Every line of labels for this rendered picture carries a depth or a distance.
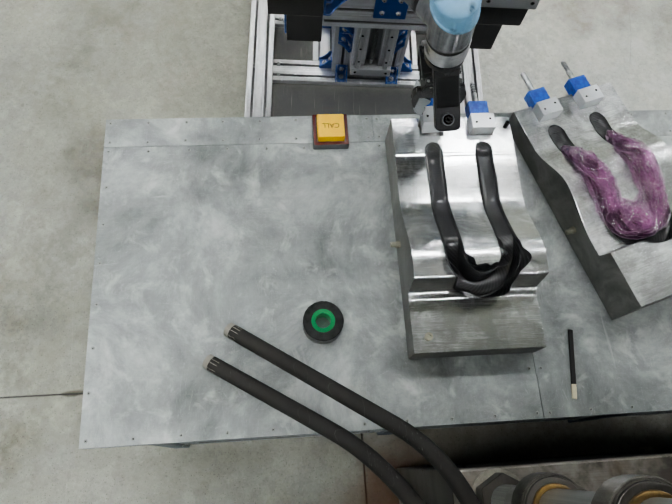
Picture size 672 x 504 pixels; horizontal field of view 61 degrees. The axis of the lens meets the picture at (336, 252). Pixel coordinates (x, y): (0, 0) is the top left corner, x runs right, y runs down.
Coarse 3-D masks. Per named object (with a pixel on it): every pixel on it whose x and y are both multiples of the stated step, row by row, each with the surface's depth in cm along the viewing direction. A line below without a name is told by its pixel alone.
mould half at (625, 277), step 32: (608, 96) 134; (512, 128) 133; (544, 128) 129; (576, 128) 130; (640, 128) 130; (544, 160) 125; (608, 160) 123; (544, 192) 129; (576, 192) 120; (576, 224) 121; (608, 256) 115; (640, 256) 114; (608, 288) 118; (640, 288) 111
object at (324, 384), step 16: (240, 336) 110; (256, 336) 111; (256, 352) 109; (272, 352) 108; (288, 368) 106; (304, 368) 106; (320, 384) 104; (336, 384) 104; (336, 400) 103; (352, 400) 102; (368, 400) 102; (368, 416) 101; (384, 416) 100
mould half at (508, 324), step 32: (416, 128) 123; (416, 160) 121; (448, 160) 121; (512, 160) 122; (416, 192) 118; (448, 192) 119; (480, 192) 119; (512, 192) 120; (416, 224) 114; (480, 224) 114; (512, 224) 114; (416, 256) 108; (480, 256) 109; (544, 256) 110; (416, 288) 111; (448, 288) 112; (512, 288) 114; (416, 320) 111; (448, 320) 112; (480, 320) 112; (512, 320) 113; (416, 352) 109; (448, 352) 110; (480, 352) 113; (512, 352) 115
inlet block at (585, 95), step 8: (568, 72) 135; (568, 80) 133; (576, 80) 133; (584, 80) 133; (568, 88) 134; (576, 88) 132; (584, 88) 131; (592, 88) 131; (576, 96) 132; (584, 96) 130; (592, 96) 130; (600, 96) 130; (584, 104) 130; (592, 104) 132
